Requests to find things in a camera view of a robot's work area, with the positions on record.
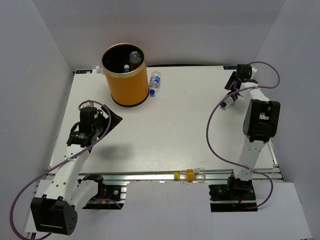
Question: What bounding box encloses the black label plastic bottle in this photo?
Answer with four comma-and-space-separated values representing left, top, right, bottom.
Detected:
220, 91, 241, 109

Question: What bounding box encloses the clear blue-cap plastic bottle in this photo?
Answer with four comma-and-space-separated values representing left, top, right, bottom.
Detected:
123, 64, 131, 74

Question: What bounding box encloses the blue label plastic bottle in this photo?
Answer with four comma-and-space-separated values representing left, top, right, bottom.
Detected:
148, 71, 162, 96

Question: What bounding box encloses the red label plastic bottle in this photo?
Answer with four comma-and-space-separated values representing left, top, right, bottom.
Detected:
129, 51, 142, 71

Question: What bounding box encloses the yellow cap clear bottle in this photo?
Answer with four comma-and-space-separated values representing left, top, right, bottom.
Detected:
173, 167, 206, 183

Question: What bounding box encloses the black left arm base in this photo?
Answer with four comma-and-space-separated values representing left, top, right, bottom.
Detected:
83, 176, 126, 210

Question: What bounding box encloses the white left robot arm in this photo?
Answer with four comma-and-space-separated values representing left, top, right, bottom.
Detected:
30, 101, 122, 236

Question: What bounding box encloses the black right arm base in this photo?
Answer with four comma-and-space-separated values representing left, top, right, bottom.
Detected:
208, 184, 258, 213

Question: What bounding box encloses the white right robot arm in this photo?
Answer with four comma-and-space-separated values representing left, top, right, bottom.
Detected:
220, 64, 281, 200

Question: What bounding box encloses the orange cylindrical bin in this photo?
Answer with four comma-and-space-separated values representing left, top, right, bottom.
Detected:
101, 43, 149, 108

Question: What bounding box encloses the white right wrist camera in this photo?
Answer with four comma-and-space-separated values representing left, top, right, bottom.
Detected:
250, 64, 258, 79

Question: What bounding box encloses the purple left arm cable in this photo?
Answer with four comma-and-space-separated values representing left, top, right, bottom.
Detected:
9, 100, 123, 238

